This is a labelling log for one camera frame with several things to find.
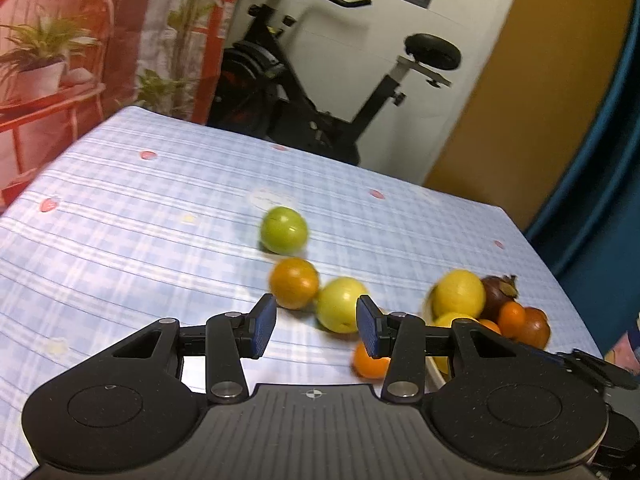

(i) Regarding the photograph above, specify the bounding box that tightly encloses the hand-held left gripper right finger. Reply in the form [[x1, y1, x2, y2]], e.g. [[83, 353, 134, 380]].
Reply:
[[356, 295, 541, 403]]

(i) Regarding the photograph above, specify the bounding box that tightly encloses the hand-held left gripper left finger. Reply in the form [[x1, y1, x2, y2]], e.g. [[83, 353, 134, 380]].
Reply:
[[112, 294, 278, 405]]

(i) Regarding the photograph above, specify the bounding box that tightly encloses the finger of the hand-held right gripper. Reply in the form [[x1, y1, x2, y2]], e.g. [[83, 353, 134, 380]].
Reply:
[[542, 349, 638, 390]]

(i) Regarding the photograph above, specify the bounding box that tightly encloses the yellow-green round fruit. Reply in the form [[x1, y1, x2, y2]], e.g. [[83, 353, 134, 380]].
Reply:
[[315, 276, 370, 334]]

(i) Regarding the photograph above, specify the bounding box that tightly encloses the greenish orange tangerine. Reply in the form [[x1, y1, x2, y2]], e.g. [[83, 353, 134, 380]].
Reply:
[[270, 257, 320, 310]]

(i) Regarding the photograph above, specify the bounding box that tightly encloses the red-brown round fruit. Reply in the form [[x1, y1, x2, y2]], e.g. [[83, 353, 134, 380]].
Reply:
[[517, 306, 552, 350]]

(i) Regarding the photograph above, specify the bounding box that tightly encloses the yellow lemon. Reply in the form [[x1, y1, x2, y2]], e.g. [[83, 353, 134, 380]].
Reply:
[[432, 312, 481, 376], [431, 269, 487, 320]]

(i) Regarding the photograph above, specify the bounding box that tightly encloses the beige round plate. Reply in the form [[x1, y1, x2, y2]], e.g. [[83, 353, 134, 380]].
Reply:
[[421, 300, 453, 391]]

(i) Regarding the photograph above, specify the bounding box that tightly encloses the green round fruit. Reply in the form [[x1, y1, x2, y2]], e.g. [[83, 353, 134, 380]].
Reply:
[[260, 206, 309, 255]]

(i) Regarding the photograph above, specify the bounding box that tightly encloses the dark purple mangosteen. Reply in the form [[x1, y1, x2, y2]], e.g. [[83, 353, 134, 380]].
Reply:
[[480, 275, 519, 318]]

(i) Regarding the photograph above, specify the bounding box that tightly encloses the blue curtain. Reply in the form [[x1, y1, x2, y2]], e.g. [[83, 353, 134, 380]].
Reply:
[[522, 0, 640, 341]]

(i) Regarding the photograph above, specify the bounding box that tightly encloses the black exercise bike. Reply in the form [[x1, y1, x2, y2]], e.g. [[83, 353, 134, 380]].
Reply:
[[205, 0, 463, 168]]

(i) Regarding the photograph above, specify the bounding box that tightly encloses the wooden door panel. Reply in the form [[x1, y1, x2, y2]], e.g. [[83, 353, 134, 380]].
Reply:
[[422, 0, 636, 231]]

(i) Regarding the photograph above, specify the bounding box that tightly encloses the printed room backdrop cloth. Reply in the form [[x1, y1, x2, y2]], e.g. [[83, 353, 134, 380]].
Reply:
[[0, 0, 248, 211]]

